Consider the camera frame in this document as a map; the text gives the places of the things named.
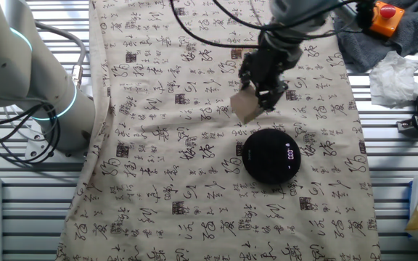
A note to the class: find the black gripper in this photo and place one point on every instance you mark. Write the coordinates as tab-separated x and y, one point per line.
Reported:
270	65

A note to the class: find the wooden block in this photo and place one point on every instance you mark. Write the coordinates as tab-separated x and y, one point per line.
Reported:
245	105

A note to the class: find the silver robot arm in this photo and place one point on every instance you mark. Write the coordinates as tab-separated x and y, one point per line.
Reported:
13	72

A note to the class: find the black round digital scale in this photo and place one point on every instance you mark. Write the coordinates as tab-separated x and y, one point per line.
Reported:
267	156

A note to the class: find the beige calligraphy print cloth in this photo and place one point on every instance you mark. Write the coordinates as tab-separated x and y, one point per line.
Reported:
158	163

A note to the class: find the crumpled white tissue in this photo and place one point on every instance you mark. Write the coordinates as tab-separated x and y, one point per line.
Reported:
394	79

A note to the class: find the orange emergency stop box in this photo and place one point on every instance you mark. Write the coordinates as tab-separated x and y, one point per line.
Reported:
388	21

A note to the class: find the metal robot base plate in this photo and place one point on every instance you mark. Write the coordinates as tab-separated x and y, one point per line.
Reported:
35	150

